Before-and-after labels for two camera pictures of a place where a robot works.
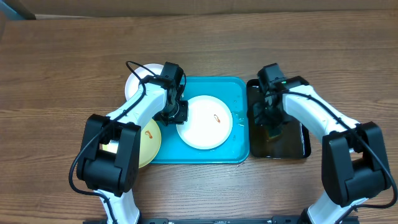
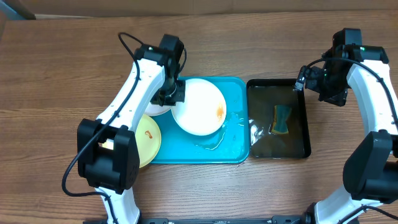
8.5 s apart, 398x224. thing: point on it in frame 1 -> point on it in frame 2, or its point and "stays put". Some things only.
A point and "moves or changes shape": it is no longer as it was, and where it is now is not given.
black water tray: x=294 y=143 stays put
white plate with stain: x=209 y=124 moves or changes shape
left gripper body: x=176 y=115 -> x=175 y=93
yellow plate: x=150 y=144 stays put
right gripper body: x=270 y=115 -> x=333 y=97
